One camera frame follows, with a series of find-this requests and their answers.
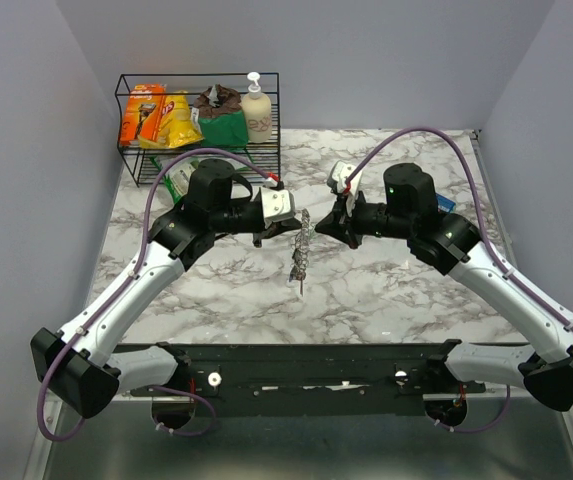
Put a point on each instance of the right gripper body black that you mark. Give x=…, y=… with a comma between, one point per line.
x=367, y=217

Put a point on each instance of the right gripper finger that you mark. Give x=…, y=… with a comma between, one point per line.
x=344, y=233
x=334, y=222

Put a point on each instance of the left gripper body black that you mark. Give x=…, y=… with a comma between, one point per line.
x=243, y=221

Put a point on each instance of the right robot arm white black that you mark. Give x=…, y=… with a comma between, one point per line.
x=453, y=246

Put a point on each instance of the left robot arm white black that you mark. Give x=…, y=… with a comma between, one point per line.
x=141, y=290

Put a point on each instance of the blue green small box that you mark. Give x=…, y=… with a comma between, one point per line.
x=445, y=204

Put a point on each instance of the green white snack bag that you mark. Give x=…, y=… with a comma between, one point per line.
x=177, y=179

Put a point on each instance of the beige soap pump bottle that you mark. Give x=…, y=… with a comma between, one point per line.
x=257, y=109

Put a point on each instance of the green and brown bag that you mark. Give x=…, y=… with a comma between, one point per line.
x=217, y=114

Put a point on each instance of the yellow chips bag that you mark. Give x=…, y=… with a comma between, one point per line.
x=175, y=128

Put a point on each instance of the orange razor package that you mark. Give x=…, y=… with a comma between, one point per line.
x=141, y=118

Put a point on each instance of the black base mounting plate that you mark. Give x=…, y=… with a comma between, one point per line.
x=300, y=380

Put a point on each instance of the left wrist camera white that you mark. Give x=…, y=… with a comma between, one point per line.
x=277, y=203

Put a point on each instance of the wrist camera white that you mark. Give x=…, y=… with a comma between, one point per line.
x=277, y=203
x=340, y=184

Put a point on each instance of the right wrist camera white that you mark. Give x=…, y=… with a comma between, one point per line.
x=340, y=184

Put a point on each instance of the black wire shelf rack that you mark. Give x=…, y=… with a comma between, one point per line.
x=144, y=164

